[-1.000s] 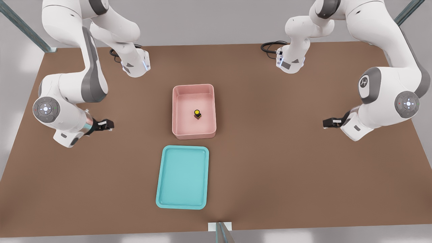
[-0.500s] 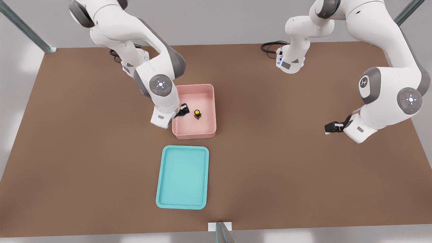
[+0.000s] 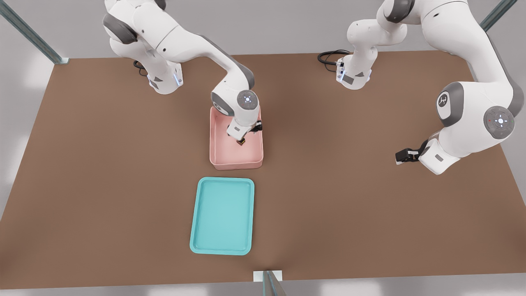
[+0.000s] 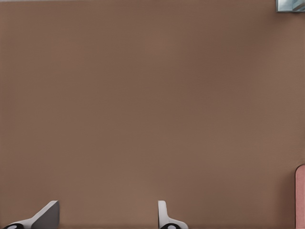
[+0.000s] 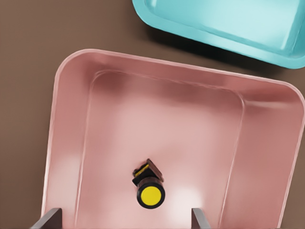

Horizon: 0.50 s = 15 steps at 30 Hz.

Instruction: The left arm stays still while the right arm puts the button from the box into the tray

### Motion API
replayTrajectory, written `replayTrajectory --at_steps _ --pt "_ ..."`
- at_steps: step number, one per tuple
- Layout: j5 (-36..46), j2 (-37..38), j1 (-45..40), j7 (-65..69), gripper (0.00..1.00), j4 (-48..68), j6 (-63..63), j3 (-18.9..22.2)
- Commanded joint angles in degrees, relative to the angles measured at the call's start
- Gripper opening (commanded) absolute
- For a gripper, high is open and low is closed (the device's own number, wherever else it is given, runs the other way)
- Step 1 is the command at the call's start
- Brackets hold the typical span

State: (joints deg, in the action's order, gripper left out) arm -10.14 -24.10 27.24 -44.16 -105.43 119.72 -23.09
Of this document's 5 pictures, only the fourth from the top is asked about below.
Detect pink box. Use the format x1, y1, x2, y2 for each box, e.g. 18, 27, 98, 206
295, 164, 305, 229

